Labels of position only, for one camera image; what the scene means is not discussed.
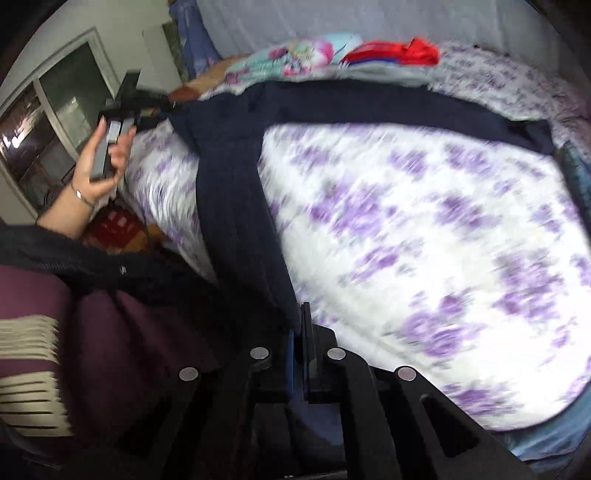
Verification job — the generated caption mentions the maroon striped garment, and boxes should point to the maroon striped garment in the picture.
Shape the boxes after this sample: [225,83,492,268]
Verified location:
[1,266,219,438]

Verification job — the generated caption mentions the folded teal pink floral blanket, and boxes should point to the folded teal pink floral blanket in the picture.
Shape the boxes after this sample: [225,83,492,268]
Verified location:
[225,33,363,83]

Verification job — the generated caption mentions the navy blue sweatpants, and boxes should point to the navy blue sweatpants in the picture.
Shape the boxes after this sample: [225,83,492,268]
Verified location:
[168,80,555,331]

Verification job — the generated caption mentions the white lace curtain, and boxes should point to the white lace curtain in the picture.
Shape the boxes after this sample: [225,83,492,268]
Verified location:
[197,0,570,73]

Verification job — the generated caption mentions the purple floral bed sheet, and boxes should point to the purple floral bed sheet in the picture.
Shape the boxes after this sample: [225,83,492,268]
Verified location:
[120,42,591,432]

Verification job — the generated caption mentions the person's left hand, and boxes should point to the person's left hand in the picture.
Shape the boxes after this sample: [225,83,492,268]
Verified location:
[71,118,136,204]

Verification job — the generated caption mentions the brown orange pillow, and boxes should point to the brown orange pillow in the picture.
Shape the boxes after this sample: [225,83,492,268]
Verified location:
[168,55,247,102]

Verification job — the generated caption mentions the window with white frame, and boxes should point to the window with white frame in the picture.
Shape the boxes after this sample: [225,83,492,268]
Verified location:
[1,28,120,223]

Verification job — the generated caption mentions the silver bracelet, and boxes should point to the silver bracelet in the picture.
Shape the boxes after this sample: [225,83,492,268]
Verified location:
[68,180,98,209]

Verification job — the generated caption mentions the red white blue garment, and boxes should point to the red white blue garment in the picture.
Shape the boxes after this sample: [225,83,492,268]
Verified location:
[341,37,440,67]

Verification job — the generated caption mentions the red patterned cloth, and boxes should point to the red patterned cloth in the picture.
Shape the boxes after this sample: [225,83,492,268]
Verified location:
[81,203,167,254]

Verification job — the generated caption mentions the person's left forearm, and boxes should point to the person's left forearm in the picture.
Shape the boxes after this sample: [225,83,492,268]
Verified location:
[36,181,97,239]

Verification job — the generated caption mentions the folded grey garment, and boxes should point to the folded grey garment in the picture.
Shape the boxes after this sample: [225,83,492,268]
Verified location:
[324,61,431,88]

